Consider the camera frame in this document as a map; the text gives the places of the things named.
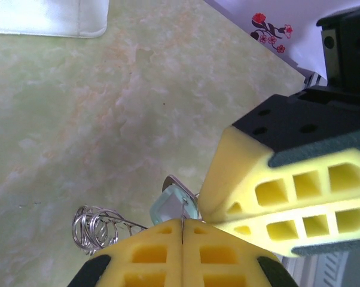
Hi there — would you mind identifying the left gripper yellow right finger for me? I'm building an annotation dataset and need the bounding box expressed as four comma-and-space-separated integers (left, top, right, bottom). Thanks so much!
182, 218, 300, 287

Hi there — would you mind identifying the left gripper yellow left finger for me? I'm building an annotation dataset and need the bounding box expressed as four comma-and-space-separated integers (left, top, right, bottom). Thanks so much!
66, 218, 184, 287

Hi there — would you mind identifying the white zip pouch case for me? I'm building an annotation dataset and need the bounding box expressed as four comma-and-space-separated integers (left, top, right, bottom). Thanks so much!
0, 0, 109, 39

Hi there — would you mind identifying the aluminium side rail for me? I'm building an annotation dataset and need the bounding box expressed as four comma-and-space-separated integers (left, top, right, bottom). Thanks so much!
299, 70, 329, 89

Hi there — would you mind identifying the slotted white cable duct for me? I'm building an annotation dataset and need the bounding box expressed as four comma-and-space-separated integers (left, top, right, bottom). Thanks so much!
283, 251, 360, 287

